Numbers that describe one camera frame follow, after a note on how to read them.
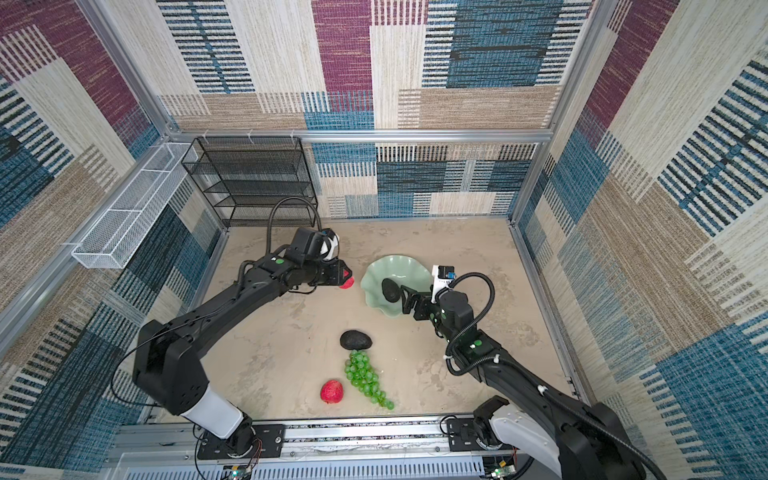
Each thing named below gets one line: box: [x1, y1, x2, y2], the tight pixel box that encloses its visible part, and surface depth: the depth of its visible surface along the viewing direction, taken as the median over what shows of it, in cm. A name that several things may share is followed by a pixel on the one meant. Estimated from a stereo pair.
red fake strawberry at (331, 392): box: [320, 379, 344, 404], surface depth 78 cm
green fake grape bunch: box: [345, 350, 395, 410], surface depth 81 cm
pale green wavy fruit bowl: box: [360, 254, 433, 317], surface depth 103 cm
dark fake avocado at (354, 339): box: [340, 329, 373, 351], surface depth 87 cm
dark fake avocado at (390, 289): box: [381, 278, 401, 302], surface depth 99 cm
